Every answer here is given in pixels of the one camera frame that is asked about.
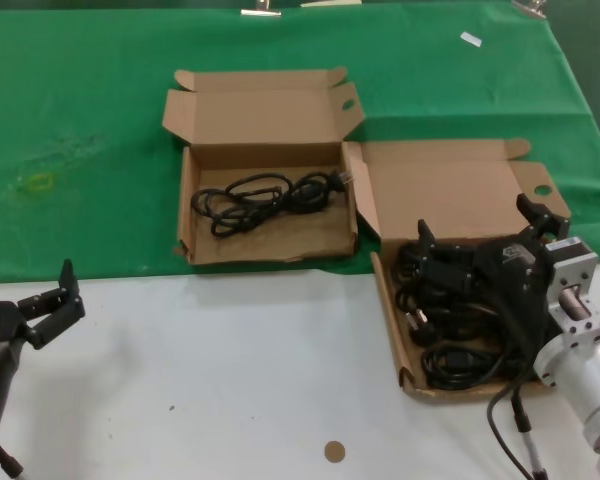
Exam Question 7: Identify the black cable with pronged plug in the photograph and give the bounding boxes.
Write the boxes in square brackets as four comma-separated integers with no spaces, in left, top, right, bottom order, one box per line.
[404,305,434,331]

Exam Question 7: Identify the cardboard box with round hole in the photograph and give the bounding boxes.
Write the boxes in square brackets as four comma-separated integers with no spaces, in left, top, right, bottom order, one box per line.
[342,138,573,405]

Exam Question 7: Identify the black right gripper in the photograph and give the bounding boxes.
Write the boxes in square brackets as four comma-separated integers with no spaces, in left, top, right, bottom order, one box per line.
[417,192,572,352]

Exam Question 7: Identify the tangled black cable bundle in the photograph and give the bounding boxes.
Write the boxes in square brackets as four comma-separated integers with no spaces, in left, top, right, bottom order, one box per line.
[392,239,536,389]

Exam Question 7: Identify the black power cable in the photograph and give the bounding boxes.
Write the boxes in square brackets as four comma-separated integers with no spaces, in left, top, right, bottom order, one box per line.
[190,171,355,240]

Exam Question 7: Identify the black cable with coupler end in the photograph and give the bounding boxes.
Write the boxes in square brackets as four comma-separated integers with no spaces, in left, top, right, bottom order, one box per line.
[422,347,511,390]

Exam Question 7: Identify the cardboard box with torn edge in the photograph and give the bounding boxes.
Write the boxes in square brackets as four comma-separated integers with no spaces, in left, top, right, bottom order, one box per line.
[161,66,366,266]

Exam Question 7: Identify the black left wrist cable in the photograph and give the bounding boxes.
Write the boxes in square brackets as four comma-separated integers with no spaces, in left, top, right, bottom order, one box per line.
[0,442,29,480]

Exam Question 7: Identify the green table cloth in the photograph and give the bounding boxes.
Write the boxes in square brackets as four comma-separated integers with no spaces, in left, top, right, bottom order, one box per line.
[0,2,600,284]

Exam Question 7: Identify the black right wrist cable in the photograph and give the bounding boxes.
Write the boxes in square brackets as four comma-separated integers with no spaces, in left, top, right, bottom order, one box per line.
[487,287,536,480]

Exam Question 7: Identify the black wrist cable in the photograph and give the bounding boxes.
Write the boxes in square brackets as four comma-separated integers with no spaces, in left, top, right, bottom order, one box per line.
[487,287,536,480]
[0,442,29,480]

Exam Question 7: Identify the cable with silver connector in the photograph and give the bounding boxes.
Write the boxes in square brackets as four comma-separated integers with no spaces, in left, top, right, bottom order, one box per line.
[510,384,549,480]

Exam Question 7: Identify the wide metal binder clip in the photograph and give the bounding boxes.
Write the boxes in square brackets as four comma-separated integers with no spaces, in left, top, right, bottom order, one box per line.
[239,0,284,19]

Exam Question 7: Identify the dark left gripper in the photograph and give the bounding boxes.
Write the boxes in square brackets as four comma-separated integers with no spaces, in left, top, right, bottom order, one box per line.
[0,258,87,436]

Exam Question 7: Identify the angled metal binder clip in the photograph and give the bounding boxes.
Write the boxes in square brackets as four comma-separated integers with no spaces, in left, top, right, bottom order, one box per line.
[511,0,549,21]

